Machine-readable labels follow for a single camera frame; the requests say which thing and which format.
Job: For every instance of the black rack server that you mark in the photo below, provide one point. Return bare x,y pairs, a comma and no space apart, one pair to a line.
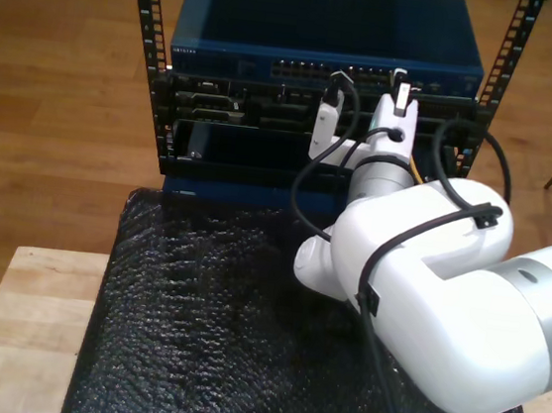
218,102

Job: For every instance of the blue flat box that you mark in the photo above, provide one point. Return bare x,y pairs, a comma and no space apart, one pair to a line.
218,191

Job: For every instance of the black bubble wrap mat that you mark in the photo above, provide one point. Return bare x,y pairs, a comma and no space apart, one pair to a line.
192,331

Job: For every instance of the blue network switch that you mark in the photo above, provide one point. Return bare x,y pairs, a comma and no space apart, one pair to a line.
327,23

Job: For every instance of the black perforated rack post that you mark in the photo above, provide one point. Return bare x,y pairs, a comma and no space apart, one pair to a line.
511,44
148,17

